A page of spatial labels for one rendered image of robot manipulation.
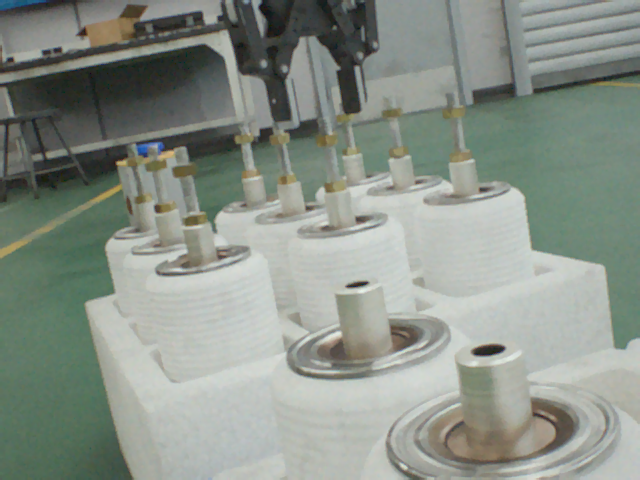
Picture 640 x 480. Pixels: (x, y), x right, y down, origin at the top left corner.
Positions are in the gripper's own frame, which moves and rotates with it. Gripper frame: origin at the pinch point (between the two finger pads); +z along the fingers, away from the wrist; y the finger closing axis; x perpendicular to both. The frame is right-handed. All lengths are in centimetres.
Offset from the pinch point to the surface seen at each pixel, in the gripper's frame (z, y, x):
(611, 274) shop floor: 35, -66, -19
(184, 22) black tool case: -46, -228, -388
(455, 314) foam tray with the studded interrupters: 17.5, -2.6, 8.5
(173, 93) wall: -7, -245, -448
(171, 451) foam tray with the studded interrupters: 20.8, 19.9, 1.6
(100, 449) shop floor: 35, 10, -39
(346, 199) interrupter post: 7.7, 0.0, 1.1
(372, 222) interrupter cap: 9.7, -0.6, 3.1
